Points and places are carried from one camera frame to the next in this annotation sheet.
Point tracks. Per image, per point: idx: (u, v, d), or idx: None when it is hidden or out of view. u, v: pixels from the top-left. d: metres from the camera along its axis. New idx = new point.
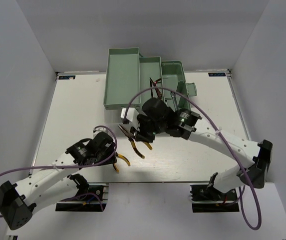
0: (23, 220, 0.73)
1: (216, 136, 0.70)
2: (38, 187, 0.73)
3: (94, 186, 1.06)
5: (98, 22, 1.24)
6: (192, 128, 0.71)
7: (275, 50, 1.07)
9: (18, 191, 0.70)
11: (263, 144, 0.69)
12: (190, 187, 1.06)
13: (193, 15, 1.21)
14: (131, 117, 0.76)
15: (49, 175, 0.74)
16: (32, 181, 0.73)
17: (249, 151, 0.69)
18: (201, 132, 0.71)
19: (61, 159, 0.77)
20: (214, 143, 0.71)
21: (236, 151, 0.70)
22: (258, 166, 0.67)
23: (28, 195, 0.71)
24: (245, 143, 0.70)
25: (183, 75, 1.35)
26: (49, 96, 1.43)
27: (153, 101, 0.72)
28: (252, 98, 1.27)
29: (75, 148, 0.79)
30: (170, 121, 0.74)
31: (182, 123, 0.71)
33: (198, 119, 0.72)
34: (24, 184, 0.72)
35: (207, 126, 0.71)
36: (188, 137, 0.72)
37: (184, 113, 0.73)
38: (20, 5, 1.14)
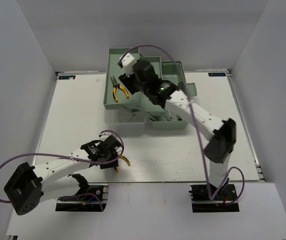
0: (31, 205, 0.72)
1: (187, 108, 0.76)
2: (55, 173, 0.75)
3: (94, 186, 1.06)
5: (98, 22, 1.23)
6: (169, 96, 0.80)
7: (276, 49, 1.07)
9: (36, 173, 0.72)
11: (227, 122, 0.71)
12: (190, 187, 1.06)
13: (193, 14, 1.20)
14: (126, 64, 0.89)
15: (66, 164, 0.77)
16: (50, 167, 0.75)
17: (213, 124, 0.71)
18: (175, 100, 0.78)
19: (76, 153, 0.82)
20: (184, 113, 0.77)
21: (201, 122, 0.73)
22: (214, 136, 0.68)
23: (45, 178, 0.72)
24: (210, 117, 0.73)
25: (183, 74, 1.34)
26: (49, 96, 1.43)
27: (146, 66, 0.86)
28: (253, 98, 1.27)
29: (89, 145, 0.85)
30: (153, 89, 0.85)
31: (161, 92, 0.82)
33: (176, 90, 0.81)
34: (42, 168, 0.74)
35: (181, 97, 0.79)
36: (164, 105, 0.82)
37: (167, 84, 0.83)
38: (19, 4, 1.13)
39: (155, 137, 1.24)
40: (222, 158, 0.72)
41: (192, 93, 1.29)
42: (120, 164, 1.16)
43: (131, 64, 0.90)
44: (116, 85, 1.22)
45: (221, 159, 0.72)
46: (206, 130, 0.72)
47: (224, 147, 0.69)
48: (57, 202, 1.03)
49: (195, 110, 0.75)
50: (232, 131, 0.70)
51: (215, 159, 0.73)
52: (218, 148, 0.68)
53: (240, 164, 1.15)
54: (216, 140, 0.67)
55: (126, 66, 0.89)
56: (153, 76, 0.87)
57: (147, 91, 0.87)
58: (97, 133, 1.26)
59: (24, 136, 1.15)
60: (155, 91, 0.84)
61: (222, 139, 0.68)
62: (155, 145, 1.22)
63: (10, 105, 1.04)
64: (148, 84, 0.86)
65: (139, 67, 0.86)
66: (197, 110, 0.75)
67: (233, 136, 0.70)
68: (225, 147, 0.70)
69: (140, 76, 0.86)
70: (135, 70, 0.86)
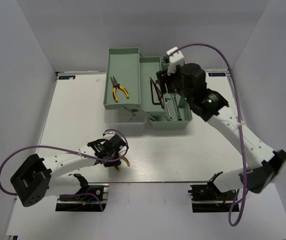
0: (37, 198, 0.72)
1: (236, 129, 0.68)
2: (63, 166, 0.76)
3: (94, 186, 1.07)
5: (98, 22, 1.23)
6: (216, 111, 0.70)
7: (275, 49, 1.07)
9: (45, 165, 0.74)
11: (279, 153, 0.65)
12: (190, 187, 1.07)
13: (193, 15, 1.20)
14: (173, 61, 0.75)
15: (74, 158, 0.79)
16: (58, 160, 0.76)
17: (263, 154, 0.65)
18: (223, 118, 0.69)
19: (83, 149, 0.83)
20: (230, 133, 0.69)
21: (249, 149, 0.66)
22: (265, 170, 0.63)
23: (54, 171, 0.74)
24: (260, 144, 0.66)
25: None
26: (49, 96, 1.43)
27: (197, 71, 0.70)
28: (253, 98, 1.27)
29: (96, 142, 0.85)
30: (198, 99, 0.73)
31: (207, 104, 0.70)
33: (225, 105, 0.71)
34: (51, 161, 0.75)
35: (230, 115, 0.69)
36: (207, 118, 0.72)
37: (216, 96, 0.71)
38: (19, 4, 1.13)
39: (155, 137, 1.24)
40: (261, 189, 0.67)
41: None
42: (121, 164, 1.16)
43: (177, 63, 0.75)
44: (116, 85, 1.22)
45: (260, 190, 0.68)
46: (253, 158, 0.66)
47: (269, 180, 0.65)
48: (57, 202, 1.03)
49: (244, 134, 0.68)
50: (283, 165, 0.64)
51: (252, 188, 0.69)
52: (264, 183, 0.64)
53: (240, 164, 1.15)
54: (266, 175, 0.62)
55: (172, 64, 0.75)
56: (202, 83, 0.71)
57: (192, 100, 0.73)
58: (97, 133, 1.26)
59: (24, 136, 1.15)
60: (200, 101, 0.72)
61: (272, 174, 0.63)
62: (156, 144, 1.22)
63: (10, 105, 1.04)
64: (194, 93, 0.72)
65: (188, 71, 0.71)
66: (246, 134, 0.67)
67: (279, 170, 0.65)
68: (269, 180, 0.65)
69: (185, 80, 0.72)
70: (183, 74, 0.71)
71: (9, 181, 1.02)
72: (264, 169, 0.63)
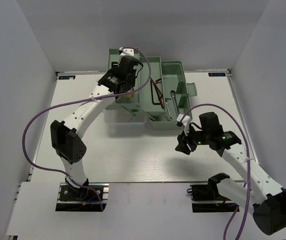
0: (82, 152, 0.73)
1: (245, 162, 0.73)
2: (85, 119, 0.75)
3: (94, 186, 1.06)
5: (98, 22, 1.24)
6: (228, 146, 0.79)
7: (276, 50, 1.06)
9: (68, 125, 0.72)
11: None
12: (190, 187, 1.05)
13: (192, 15, 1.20)
14: (185, 122, 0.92)
15: (91, 106, 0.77)
16: (77, 115, 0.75)
17: (269, 187, 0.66)
18: (233, 152, 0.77)
19: (96, 92, 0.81)
20: (239, 167, 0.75)
21: (255, 182, 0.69)
22: (269, 202, 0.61)
23: (79, 127, 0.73)
24: (267, 179, 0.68)
25: (183, 73, 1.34)
26: (49, 96, 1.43)
27: (210, 114, 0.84)
28: (252, 98, 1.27)
29: (106, 79, 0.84)
30: (214, 135, 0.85)
31: (221, 139, 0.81)
33: (238, 142, 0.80)
34: (72, 120, 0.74)
35: (240, 150, 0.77)
36: (222, 153, 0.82)
37: (229, 134, 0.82)
38: (19, 5, 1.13)
39: (155, 138, 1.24)
40: (273, 229, 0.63)
41: (192, 93, 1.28)
42: (121, 164, 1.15)
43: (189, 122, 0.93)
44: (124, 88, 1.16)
45: (272, 231, 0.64)
46: (258, 190, 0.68)
47: (278, 219, 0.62)
48: (57, 202, 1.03)
49: (252, 168, 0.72)
50: None
51: (265, 229, 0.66)
52: (270, 217, 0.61)
53: None
54: (269, 207, 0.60)
55: (186, 125, 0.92)
56: (217, 123, 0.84)
57: (208, 137, 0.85)
58: (97, 133, 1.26)
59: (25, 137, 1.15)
60: (215, 137, 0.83)
61: (277, 208, 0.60)
62: (155, 144, 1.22)
63: (10, 105, 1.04)
64: (210, 131, 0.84)
65: (203, 114, 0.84)
66: (255, 171, 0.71)
67: None
68: (279, 220, 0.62)
69: (203, 122, 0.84)
70: (199, 116, 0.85)
71: (9, 181, 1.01)
72: (268, 201, 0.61)
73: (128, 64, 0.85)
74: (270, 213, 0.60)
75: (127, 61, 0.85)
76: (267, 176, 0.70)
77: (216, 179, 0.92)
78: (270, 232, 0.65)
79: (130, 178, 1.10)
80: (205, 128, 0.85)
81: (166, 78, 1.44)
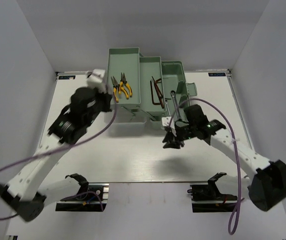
0: (36, 208, 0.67)
1: (231, 144, 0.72)
2: (32, 181, 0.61)
3: (94, 186, 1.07)
5: (98, 22, 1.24)
6: (213, 132, 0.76)
7: (276, 50, 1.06)
9: (12, 191, 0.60)
11: (275, 162, 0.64)
12: (190, 187, 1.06)
13: (192, 14, 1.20)
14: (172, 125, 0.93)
15: (38, 165, 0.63)
16: (22, 177, 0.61)
17: (257, 162, 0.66)
18: (219, 136, 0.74)
19: (45, 144, 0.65)
20: (227, 150, 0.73)
21: (244, 160, 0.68)
22: (259, 176, 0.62)
23: (26, 192, 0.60)
24: (255, 155, 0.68)
25: (183, 73, 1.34)
26: (49, 96, 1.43)
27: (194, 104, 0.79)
28: (252, 98, 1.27)
29: (56, 126, 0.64)
30: (200, 125, 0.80)
31: (207, 128, 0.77)
33: (222, 128, 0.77)
34: (16, 183, 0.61)
35: (226, 134, 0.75)
36: (209, 142, 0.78)
37: (215, 122, 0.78)
38: (19, 5, 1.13)
39: (155, 138, 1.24)
40: (269, 205, 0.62)
41: (192, 93, 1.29)
42: (121, 164, 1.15)
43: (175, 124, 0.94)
44: (116, 85, 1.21)
45: (269, 209, 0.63)
46: (248, 168, 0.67)
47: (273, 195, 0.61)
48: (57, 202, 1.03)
49: (239, 148, 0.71)
50: (283, 177, 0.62)
51: (262, 207, 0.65)
52: (263, 191, 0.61)
53: None
54: (259, 180, 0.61)
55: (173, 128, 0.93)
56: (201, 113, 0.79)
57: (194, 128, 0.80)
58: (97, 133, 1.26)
59: (25, 137, 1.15)
60: (201, 127, 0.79)
61: (268, 181, 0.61)
62: (155, 145, 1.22)
63: (10, 105, 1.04)
64: (194, 122, 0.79)
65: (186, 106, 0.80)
66: (241, 149, 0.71)
67: (282, 182, 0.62)
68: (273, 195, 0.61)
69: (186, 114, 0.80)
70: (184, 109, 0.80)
71: (9, 181, 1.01)
72: (259, 175, 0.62)
73: (80, 105, 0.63)
74: (262, 186, 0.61)
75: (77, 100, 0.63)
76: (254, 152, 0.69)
77: (215, 178, 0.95)
78: (267, 210, 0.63)
79: (130, 178, 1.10)
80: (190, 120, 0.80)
81: (166, 78, 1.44)
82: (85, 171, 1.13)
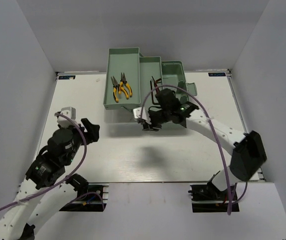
0: None
1: (207, 123, 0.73)
2: (14, 225, 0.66)
3: (94, 186, 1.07)
5: (98, 22, 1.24)
6: (188, 114, 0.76)
7: (276, 49, 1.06)
9: None
11: (250, 133, 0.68)
12: (190, 187, 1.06)
13: (192, 14, 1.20)
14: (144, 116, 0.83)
15: (18, 211, 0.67)
16: (6, 222, 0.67)
17: (234, 137, 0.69)
18: (195, 117, 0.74)
19: (24, 188, 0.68)
20: (204, 129, 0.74)
21: (221, 136, 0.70)
22: (237, 149, 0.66)
23: (11, 235, 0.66)
24: (231, 130, 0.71)
25: (183, 73, 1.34)
26: (49, 96, 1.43)
27: (165, 89, 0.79)
28: (252, 98, 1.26)
29: (32, 170, 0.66)
30: (174, 109, 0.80)
31: (182, 111, 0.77)
33: (195, 108, 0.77)
34: (1, 227, 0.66)
35: (200, 114, 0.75)
36: (186, 124, 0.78)
37: (187, 104, 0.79)
38: (19, 5, 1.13)
39: (155, 138, 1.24)
40: (251, 173, 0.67)
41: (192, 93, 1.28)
42: (120, 164, 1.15)
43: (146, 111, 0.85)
44: (116, 86, 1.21)
45: (250, 178, 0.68)
46: (227, 143, 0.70)
47: (252, 163, 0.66)
48: None
49: (215, 126, 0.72)
50: (258, 145, 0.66)
51: (243, 178, 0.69)
52: (243, 163, 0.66)
53: None
54: (239, 154, 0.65)
55: (146, 117, 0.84)
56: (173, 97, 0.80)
57: (169, 113, 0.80)
58: None
59: (25, 137, 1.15)
60: (175, 111, 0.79)
61: (245, 152, 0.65)
62: (155, 145, 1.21)
63: (10, 105, 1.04)
64: (168, 107, 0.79)
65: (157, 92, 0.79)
66: (216, 125, 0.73)
67: (258, 149, 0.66)
68: (252, 163, 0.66)
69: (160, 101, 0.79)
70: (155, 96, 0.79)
71: (9, 181, 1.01)
72: (237, 149, 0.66)
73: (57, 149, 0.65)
74: (242, 158, 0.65)
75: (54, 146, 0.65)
76: (229, 127, 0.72)
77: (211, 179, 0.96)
78: (249, 179, 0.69)
79: (130, 178, 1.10)
80: (164, 106, 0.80)
81: (166, 78, 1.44)
82: (85, 170, 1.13)
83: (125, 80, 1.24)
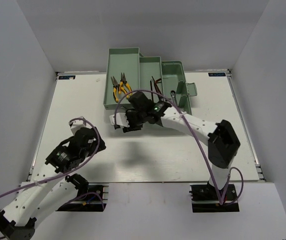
0: (28, 234, 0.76)
1: (181, 119, 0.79)
2: (26, 207, 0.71)
3: (94, 186, 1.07)
5: (98, 22, 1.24)
6: (162, 113, 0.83)
7: (276, 49, 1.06)
9: (7, 217, 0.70)
11: (221, 123, 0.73)
12: (190, 187, 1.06)
13: (192, 14, 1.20)
14: (120, 121, 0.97)
15: (33, 192, 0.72)
16: (19, 203, 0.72)
17: (207, 128, 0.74)
18: (169, 115, 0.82)
19: (42, 172, 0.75)
20: (180, 125, 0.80)
21: (195, 129, 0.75)
22: (211, 139, 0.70)
23: (19, 217, 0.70)
24: (203, 123, 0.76)
25: (183, 73, 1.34)
26: (49, 96, 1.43)
27: (137, 93, 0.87)
28: (253, 98, 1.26)
29: (54, 156, 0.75)
30: (149, 110, 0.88)
31: (156, 112, 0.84)
33: (168, 106, 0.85)
34: (12, 209, 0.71)
35: (173, 112, 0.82)
36: (162, 123, 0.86)
37: (160, 104, 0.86)
38: (19, 5, 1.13)
39: (155, 138, 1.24)
40: (229, 160, 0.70)
41: (192, 93, 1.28)
42: (120, 164, 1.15)
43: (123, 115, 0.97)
44: (116, 85, 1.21)
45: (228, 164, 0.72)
46: (202, 135, 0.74)
47: (227, 151, 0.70)
48: None
49: (189, 120, 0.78)
50: (230, 132, 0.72)
51: (222, 166, 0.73)
52: (219, 152, 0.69)
53: (240, 164, 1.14)
54: (213, 143, 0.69)
55: (123, 121, 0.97)
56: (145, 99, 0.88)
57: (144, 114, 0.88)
58: None
59: (25, 136, 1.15)
60: (150, 111, 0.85)
61: (219, 140, 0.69)
62: (155, 144, 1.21)
63: (10, 105, 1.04)
64: (143, 109, 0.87)
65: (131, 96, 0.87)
66: (190, 119, 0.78)
67: (230, 136, 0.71)
68: (228, 151, 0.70)
69: (135, 105, 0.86)
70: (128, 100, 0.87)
71: (9, 181, 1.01)
72: (211, 139, 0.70)
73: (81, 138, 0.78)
74: (217, 147, 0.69)
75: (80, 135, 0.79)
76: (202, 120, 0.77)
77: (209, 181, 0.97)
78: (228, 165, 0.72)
79: (130, 178, 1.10)
80: (139, 108, 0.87)
81: (166, 78, 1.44)
82: (85, 170, 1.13)
83: (125, 80, 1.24)
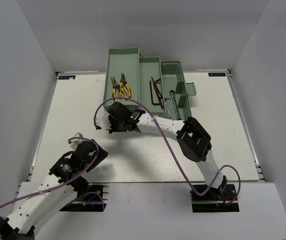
0: None
1: (152, 122, 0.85)
2: (30, 215, 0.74)
3: (94, 186, 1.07)
5: (98, 23, 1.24)
6: (137, 120, 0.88)
7: (276, 50, 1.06)
9: (11, 224, 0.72)
11: (187, 120, 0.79)
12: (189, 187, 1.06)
13: (192, 14, 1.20)
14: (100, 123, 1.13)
15: (37, 201, 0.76)
16: (22, 211, 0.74)
17: (176, 127, 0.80)
18: (143, 121, 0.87)
19: (46, 182, 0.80)
20: (153, 128, 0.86)
21: (165, 129, 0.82)
22: (179, 136, 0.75)
23: (22, 225, 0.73)
24: (173, 122, 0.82)
25: (182, 73, 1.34)
26: (49, 96, 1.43)
27: (115, 104, 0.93)
28: (253, 98, 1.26)
29: (57, 167, 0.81)
30: (127, 118, 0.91)
31: (132, 119, 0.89)
33: (143, 113, 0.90)
34: (16, 216, 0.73)
35: (147, 116, 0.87)
36: (139, 129, 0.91)
37: (137, 112, 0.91)
38: (19, 5, 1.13)
39: (155, 137, 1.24)
40: (202, 153, 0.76)
41: (191, 93, 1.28)
42: (121, 164, 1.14)
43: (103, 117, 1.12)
44: (116, 86, 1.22)
45: (201, 157, 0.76)
46: (172, 134, 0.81)
47: (197, 146, 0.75)
48: None
49: (159, 122, 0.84)
50: (196, 128, 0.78)
51: (196, 159, 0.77)
52: (189, 148, 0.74)
53: (240, 164, 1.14)
54: (181, 140, 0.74)
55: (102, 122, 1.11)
56: (124, 109, 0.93)
57: (123, 123, 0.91)
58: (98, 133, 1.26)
59: (24, 136, 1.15)
60: (128, 120, 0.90)
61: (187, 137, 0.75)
62: (155, 145, 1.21)
63: (10, 105, 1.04)
64: (122, 118, 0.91)
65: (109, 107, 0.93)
66: (161, 121, 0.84)
67: (198, 131, 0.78)
68: (198, 145, 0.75)
69: (113, 114, 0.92)
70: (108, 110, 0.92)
71: (9, 182, 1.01)
72: (179, 135, 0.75)
73: (83, 152, 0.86)
74: (186, 143, 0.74)
75: (82, 149, 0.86)
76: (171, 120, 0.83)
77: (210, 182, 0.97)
78: (204, 158, 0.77)
79: (130, 178, 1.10)
80: (117, 118, 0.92)
81: (165, 78, 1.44)
82: None
83: (125, 82, 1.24)
